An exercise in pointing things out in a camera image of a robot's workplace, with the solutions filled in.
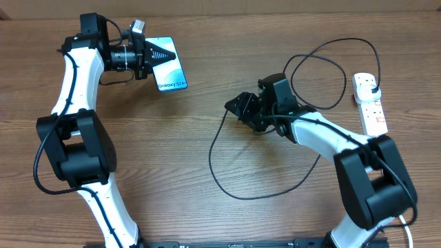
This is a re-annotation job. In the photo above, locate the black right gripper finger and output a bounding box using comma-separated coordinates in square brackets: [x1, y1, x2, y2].
[225, 92, 258, 116]
[238, 114, 262, 131]

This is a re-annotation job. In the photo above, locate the blue Samsung smartphone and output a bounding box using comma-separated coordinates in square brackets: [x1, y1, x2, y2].
[145, 37, 187, 92]

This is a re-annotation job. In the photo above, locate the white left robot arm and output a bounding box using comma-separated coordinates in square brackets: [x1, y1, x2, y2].
[36, 12, 187, 247]

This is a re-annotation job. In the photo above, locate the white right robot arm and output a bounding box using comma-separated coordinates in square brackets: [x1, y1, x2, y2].
[225, 73, 418, 247]

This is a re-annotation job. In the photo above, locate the white charger plug adapter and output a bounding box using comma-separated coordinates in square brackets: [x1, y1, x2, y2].
[354, 85, 382, 104]

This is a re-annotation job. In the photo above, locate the white power strip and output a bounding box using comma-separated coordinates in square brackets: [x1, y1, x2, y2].
[352, 72, 388, 136]

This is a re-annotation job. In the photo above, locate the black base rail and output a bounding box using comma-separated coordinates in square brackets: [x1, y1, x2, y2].
[82, 236, 390, 248]

